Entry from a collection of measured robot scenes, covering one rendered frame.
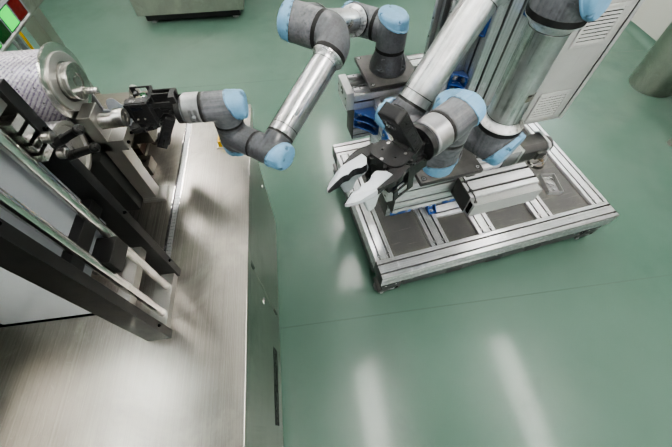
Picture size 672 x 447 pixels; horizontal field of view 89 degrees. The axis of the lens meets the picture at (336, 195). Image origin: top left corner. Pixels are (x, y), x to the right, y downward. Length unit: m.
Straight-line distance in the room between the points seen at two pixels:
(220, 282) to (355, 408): 0.99
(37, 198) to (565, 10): 0.90
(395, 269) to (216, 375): 0.99
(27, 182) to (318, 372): 1.37
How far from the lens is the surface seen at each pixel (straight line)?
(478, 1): 0.83
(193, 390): 0.83
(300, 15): 1.08
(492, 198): 1.27
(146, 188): 1.03
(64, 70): 0.86
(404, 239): 1.69
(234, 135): 0.94
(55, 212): 0.63
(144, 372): 0.88
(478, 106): 0.73
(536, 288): 2.05
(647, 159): 3.02
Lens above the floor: 1.68
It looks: 55 degrees down
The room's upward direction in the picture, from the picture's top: straight up
